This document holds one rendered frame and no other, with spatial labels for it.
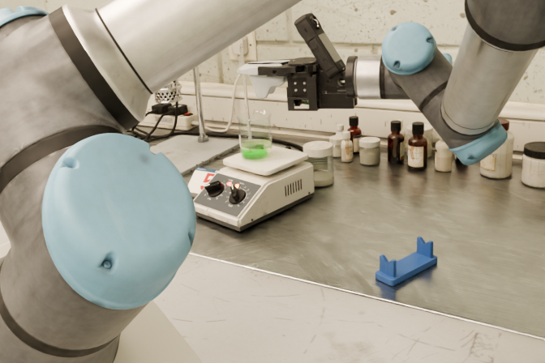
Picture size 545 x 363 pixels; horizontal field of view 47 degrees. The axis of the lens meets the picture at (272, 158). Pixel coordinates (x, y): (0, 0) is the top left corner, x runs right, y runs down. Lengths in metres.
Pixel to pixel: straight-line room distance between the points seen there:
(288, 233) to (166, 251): 0.61
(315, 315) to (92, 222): 0.45
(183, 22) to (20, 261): 0.22
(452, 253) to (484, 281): 0.09
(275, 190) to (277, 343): 0.38
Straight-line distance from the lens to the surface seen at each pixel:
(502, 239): 1.04
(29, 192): 0.48
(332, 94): 1.06
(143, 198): 0.46
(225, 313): 0.85
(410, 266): 0.92
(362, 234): 1.03
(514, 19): 0.58
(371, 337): 0.79
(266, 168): 1.09
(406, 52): 0.90
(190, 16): 0.52
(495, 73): 0.69
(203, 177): 1.26
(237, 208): 1.06
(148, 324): 0.69
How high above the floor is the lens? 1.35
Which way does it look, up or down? 18 degrees down
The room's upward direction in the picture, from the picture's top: 4 degrees counter-clockwise
